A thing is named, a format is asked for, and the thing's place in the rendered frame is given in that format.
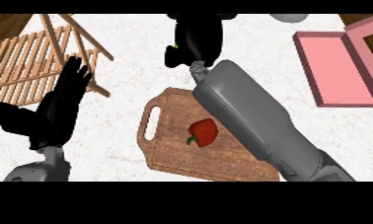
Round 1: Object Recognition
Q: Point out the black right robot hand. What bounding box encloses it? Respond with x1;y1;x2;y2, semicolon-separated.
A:
164;13;239;69

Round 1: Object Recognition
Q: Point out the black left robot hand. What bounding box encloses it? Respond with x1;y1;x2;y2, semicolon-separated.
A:
0;55;95;152

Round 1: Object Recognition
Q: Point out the brown wooden cutting board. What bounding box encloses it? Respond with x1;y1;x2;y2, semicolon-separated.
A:
136;87;282;183

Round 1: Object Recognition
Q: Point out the pink open box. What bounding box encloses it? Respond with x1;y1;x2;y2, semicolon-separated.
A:
292;15;373;109

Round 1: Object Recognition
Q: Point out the wooden slatted rack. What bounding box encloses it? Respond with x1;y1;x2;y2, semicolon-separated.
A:
0;13;116;108

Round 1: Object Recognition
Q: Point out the grey round object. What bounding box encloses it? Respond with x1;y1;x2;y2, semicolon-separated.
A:
269;13;312;24

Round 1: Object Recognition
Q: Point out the red bell pepper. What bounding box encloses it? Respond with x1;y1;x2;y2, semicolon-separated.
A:
186;117;220;148

